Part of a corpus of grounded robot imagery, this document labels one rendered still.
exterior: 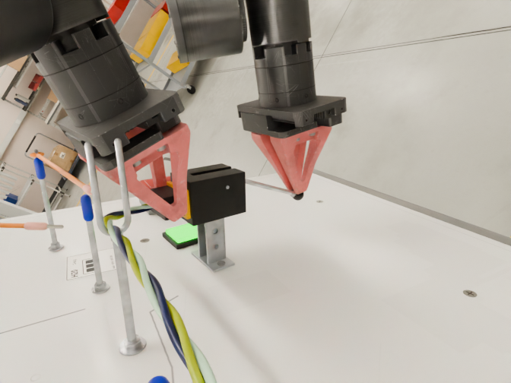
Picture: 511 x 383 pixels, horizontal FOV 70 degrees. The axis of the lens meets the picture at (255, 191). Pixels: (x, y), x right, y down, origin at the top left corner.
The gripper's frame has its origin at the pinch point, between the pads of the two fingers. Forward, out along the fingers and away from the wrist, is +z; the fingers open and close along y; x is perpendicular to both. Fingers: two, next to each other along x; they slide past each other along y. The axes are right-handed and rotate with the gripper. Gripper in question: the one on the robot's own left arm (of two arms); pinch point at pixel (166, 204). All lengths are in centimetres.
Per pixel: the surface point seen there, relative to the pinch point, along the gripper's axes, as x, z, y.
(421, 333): 6.6, 10.1, 18.6
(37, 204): -32, 252, -781
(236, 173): 6.3, 0.4, 2.1
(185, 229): 1.9, 7.2, -6.0
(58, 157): 45, 169, -694
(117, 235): -5.5, -5.2, 9.5
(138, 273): -6.0, -5.4, 13.8
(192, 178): 2.7, -1.1, 1.1
